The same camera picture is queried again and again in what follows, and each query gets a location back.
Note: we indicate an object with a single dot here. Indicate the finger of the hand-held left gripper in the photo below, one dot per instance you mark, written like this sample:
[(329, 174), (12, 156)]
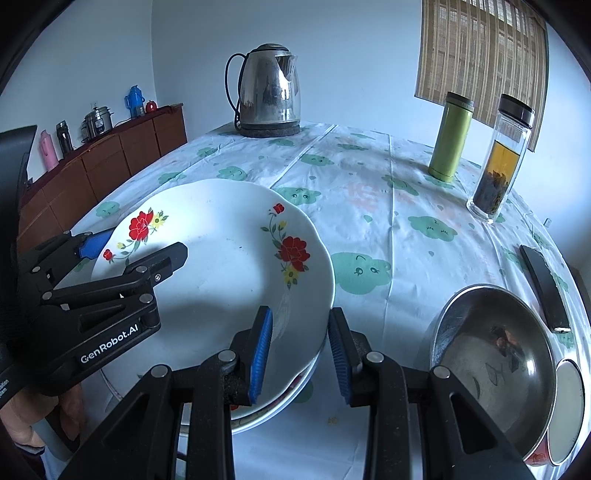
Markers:
[(161, 261), (94, 244)]

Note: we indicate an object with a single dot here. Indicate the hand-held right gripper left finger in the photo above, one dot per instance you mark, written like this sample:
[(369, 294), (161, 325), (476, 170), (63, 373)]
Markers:
[(261, 355)]

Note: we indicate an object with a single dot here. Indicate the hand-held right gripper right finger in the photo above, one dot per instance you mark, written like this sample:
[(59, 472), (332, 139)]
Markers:
[(339, 360)]

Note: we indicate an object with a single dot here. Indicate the white plate with red flowers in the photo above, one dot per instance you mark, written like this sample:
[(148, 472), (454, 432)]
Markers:
[(221, 258)]

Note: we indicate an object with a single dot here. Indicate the stainless steel bowl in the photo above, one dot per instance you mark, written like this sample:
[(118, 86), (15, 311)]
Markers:
[(498, 346)]

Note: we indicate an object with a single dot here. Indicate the person's left hand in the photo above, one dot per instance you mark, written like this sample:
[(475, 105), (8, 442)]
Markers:
[(23, 424)]

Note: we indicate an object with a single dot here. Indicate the brown wooden sideboard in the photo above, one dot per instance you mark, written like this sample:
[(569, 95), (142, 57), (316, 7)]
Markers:
[(115, 157)]

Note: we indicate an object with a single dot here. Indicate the pink thermos flask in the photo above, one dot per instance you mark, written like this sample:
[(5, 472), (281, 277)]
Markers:
[(49, 152)]

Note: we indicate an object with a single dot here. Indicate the black thermos flask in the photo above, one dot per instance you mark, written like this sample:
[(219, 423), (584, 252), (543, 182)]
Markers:
[(64, 138)]

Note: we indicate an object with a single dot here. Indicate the steel cooking pot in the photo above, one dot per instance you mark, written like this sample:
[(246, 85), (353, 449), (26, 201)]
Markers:
[(98, 123)]

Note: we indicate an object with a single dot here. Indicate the blue thermos jug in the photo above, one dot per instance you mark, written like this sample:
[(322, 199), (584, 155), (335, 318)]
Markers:
[(135, 102)]

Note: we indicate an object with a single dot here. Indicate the red apple ornament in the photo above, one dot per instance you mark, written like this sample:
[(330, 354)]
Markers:
[(152, 107)]

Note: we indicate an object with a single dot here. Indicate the white tablecloth with green clouds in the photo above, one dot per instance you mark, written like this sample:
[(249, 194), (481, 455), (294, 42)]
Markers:
[(369, 207)]

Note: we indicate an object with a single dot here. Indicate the dark kettle base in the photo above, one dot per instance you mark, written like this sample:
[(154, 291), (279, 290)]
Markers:
[(270, 130)]

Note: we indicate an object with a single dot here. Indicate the stainless steel electric kettle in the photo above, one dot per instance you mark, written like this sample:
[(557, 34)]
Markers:
[(268, 87)]

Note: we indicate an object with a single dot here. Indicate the black smartphone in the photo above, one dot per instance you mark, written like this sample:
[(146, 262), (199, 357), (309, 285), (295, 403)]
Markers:
[(545, 290)]

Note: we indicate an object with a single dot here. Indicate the glass tea bottle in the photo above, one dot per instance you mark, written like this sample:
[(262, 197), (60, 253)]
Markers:
[(498, 175)]

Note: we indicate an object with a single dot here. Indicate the green thermos flask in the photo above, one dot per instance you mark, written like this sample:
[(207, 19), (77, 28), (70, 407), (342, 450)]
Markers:
[(450, 138)]

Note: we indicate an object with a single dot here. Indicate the bamboo window blind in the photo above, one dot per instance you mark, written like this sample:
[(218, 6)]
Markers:
[(480, 60)]

